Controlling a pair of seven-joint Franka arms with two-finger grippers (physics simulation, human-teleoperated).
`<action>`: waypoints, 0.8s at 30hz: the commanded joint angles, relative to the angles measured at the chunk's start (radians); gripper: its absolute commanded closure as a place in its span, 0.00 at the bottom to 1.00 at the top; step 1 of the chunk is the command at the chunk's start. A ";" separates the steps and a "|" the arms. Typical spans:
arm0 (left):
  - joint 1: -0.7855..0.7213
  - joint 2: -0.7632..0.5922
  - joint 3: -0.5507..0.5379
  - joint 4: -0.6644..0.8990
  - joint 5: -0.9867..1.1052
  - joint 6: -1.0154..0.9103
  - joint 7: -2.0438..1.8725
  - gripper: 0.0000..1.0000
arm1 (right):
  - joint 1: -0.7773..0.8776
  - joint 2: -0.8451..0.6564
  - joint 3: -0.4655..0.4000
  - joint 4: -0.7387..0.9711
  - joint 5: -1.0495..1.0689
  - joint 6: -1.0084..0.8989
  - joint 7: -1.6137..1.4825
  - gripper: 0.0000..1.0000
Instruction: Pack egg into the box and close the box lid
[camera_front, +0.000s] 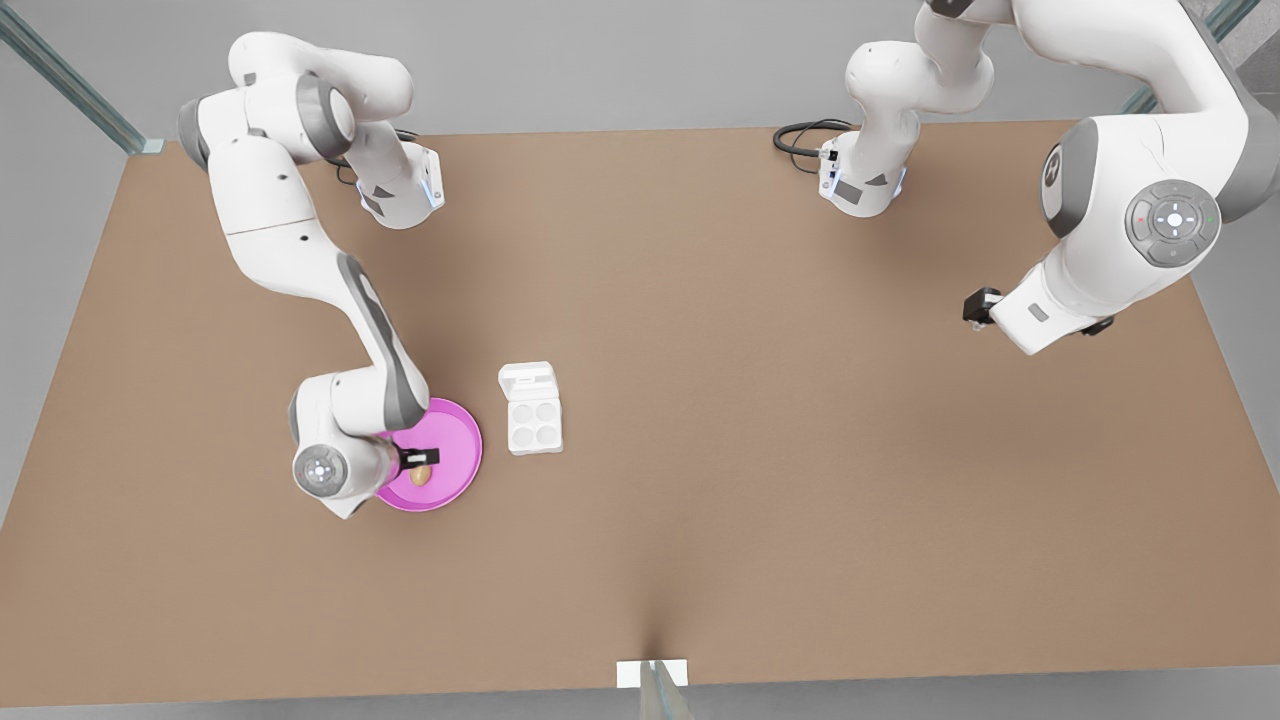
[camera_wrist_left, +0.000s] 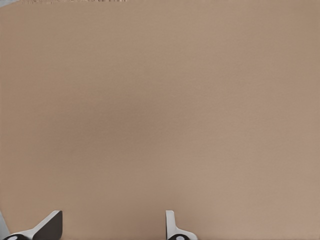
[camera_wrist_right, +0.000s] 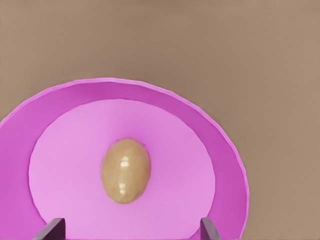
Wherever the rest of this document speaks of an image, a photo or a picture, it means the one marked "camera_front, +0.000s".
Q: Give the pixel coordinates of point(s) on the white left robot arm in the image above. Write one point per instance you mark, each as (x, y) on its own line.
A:
(1130, 200)

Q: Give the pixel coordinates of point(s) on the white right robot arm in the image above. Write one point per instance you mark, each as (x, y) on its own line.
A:
(300, 250)

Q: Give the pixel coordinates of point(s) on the white egg box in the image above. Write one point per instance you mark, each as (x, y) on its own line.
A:
(531, 408)

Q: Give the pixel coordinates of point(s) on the pink round plate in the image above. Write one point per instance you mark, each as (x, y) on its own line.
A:
(450, 455)

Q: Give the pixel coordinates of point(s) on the brown egg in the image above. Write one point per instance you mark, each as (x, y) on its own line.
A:
(421, 476)

